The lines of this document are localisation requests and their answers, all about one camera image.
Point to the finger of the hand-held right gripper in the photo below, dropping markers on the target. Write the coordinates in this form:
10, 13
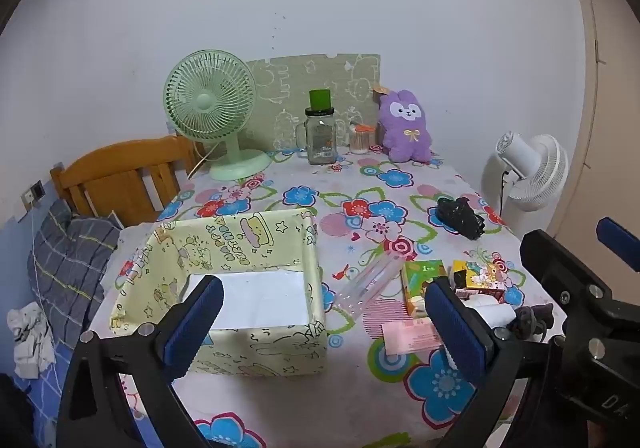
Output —
560, 273
620, 243

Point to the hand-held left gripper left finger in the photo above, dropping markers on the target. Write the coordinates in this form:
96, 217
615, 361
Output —
195, 323

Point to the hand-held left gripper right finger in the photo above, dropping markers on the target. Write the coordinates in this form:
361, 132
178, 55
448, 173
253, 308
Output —
457, 328

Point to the white cloth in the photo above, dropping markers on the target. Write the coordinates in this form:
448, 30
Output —
30, 343
495, 313

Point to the pink packet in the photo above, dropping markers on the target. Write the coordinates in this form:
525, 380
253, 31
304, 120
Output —
410, 335

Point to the colourful cartoon packet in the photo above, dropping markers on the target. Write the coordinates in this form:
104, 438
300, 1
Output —
482, 275

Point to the green small carton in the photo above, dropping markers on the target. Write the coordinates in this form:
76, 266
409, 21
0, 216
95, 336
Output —
417, 278

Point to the yellow fabric storage box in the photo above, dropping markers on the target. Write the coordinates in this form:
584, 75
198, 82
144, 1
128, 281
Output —
235, 238

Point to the clear plastic pack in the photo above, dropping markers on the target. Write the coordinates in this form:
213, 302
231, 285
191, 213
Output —
367, 280

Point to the black umbrella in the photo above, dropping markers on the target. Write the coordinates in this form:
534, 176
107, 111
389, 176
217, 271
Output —
457, 215

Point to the white standing fan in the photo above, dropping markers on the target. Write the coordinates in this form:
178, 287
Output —
545, 168

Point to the beige door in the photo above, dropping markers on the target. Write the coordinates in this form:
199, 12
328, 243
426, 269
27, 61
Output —
615, 103

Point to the grey plaid pillow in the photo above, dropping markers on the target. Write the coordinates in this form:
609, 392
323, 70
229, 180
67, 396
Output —
70, 258

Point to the crumpled white cloth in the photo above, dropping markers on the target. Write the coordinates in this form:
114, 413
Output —
30, 343

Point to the blue bedsheet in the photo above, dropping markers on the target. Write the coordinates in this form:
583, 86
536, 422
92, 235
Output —
45, 403

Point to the wooden bed headboard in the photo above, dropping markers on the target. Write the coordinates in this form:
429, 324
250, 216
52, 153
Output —
115, 168

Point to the purple plush bunny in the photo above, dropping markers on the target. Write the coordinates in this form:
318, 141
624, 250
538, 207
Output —
405, 128

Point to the cotton swab container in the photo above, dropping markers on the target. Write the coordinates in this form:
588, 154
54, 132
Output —
361, 140

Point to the green desk fan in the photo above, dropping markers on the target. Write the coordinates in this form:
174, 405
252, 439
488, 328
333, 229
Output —
205, 100

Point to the glass jar with green lid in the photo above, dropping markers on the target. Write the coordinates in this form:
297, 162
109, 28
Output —
320, 138

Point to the green patterned board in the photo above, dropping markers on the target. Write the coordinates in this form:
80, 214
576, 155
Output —
290, 78

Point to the wall socket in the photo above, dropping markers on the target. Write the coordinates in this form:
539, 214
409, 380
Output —
35, 189

